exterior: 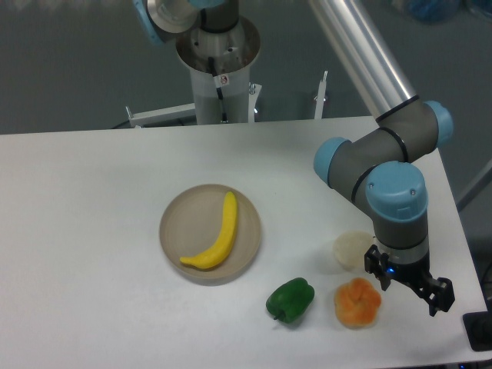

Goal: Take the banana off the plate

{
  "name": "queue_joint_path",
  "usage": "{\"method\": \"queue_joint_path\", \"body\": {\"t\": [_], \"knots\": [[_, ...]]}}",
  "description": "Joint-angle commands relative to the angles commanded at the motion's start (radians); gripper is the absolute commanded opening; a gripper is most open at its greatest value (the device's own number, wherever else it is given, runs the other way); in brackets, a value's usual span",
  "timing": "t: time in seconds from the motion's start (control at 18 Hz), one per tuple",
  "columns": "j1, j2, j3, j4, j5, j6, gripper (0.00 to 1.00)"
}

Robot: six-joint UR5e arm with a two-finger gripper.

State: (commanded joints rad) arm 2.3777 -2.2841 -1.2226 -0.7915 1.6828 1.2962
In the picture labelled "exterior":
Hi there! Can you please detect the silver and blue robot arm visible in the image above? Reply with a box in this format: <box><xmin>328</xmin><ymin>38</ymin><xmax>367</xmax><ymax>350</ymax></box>
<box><xmin>133</xmin><ymin>1</ymin><xmax>454</xmax><ymax>314</ymax></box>

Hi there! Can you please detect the yellow toy banana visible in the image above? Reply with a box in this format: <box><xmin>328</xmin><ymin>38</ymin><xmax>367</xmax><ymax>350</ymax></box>
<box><xmin>179</xmin><ymin>191</ymin><xmax>238</xmax><ymax>270</ymax></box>

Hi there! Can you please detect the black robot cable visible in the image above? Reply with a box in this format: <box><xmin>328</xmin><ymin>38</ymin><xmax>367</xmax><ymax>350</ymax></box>
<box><xmin>208</xmin><ymin>56</ymin><xmax>230</xmax><ymax>124</ymax></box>

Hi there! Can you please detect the green toy bell pepper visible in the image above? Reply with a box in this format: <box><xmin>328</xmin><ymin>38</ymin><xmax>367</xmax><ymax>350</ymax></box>
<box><xmin>265</xmin><ymin>278</ymin><xmax>315</xmax><ymax>324</ymax></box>

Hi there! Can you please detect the white toy garlic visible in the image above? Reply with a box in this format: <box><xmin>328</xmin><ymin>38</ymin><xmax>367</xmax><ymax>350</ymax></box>
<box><xmin>332</xmin><ymin>231</ymin><xmax>374</xmax><ymax>270</ymax></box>

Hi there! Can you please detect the beige round plate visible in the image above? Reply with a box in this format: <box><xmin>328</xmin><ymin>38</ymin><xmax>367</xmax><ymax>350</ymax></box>
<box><xmin>159</xmin><ymin>184</ymin><xmax>261</xmax><ymax>285</ymax></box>

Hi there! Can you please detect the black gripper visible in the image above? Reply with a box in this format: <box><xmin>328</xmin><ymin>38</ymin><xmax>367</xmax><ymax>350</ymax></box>
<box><xmin>364</xmin><ymin>244</ymin><xmax>455</xmax><ymax>316</ymax></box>

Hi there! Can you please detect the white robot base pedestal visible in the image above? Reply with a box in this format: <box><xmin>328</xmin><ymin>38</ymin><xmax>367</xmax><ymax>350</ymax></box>
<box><xmin>176</xmin><ymin>16</ymin><xmax>261</xmax><ymax>125</ymax></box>

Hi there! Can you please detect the black device at table edge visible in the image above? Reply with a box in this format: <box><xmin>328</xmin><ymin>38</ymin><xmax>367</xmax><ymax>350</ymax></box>
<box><xmin>462</xmin><ymin>311</ymin><xmax>491</xmax><ymax>352</ymax></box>

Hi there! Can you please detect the orange toy bread roll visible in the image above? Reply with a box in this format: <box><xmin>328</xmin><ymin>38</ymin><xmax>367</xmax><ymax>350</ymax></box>
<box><xmin>334</xmin><ymin>278</ymin><xmax>382</xmax><ymax>329</ymax></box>

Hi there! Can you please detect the white metal frame bracket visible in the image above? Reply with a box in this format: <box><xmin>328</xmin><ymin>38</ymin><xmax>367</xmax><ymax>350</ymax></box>
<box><xmin>314</xmin><ymin>70</ymin><xmax>328</xmax><ymax>119</ymax></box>

